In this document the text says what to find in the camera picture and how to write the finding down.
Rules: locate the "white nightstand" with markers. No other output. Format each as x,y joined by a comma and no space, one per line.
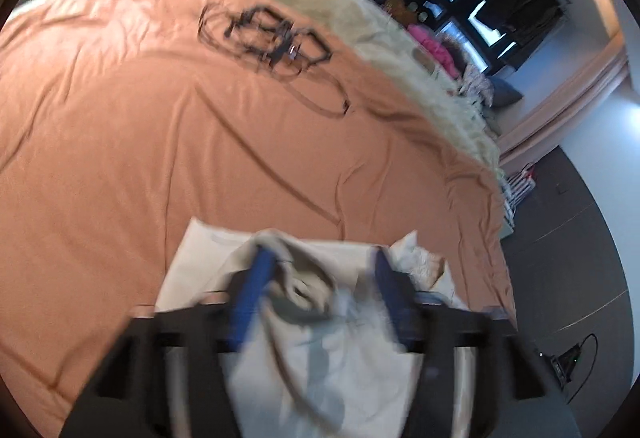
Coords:
507,213

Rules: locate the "pink garment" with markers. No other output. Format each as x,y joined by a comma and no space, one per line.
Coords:
432,48

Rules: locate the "floral cloth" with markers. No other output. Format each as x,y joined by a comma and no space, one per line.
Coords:
475,85

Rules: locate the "pink curtain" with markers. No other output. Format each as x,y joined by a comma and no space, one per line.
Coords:
565,103

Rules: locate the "grey cushion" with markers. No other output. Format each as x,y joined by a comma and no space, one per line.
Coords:
507,90

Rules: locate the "brown plush toy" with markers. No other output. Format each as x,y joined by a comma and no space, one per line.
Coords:
400,8

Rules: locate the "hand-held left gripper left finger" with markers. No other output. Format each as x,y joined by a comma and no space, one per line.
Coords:
250,293

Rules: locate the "hanging dark clothes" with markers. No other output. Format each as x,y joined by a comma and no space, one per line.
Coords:
525,8

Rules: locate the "striped gift bag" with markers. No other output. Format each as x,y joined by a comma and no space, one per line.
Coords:
520,183

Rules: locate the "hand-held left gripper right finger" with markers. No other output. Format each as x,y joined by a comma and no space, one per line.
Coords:
395,298

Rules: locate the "white zip jacket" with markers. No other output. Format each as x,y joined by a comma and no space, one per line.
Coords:
345,283

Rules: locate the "orange brown duvet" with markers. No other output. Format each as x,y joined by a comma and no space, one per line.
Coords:
150,143

